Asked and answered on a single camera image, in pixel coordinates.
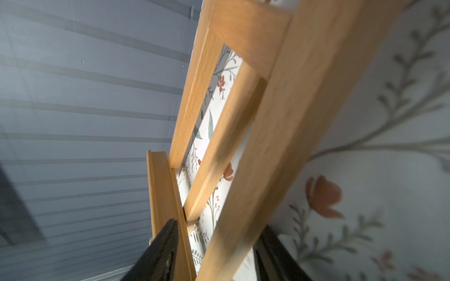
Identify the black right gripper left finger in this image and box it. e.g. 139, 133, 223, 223
121, 218, 179, 281

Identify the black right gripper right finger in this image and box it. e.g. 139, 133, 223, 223
253, 226, 312, 281

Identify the wooden easel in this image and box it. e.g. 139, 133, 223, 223
147, 1, 405, 281

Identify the floral table mat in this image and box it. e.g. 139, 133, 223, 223
175, 0, 450, 281

